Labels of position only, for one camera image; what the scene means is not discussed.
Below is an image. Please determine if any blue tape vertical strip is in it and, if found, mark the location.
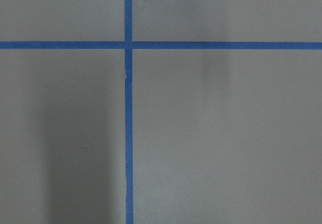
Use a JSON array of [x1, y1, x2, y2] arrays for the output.
[[124, 0, 134, 223]]

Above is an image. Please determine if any blue tape horizontal strip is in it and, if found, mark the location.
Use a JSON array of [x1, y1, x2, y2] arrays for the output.
[[1, 41, 321, 50]]

